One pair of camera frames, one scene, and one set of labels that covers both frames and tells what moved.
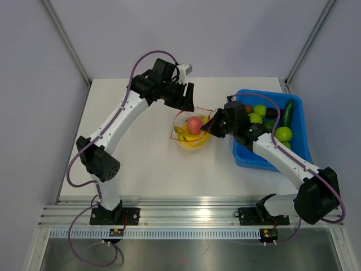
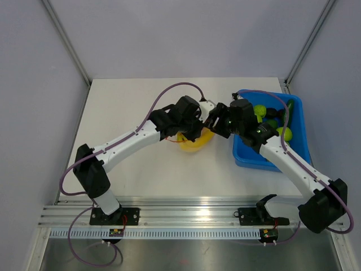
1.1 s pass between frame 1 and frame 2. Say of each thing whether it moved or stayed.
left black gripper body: moved
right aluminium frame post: stayed
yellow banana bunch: stayed
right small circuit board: stayed
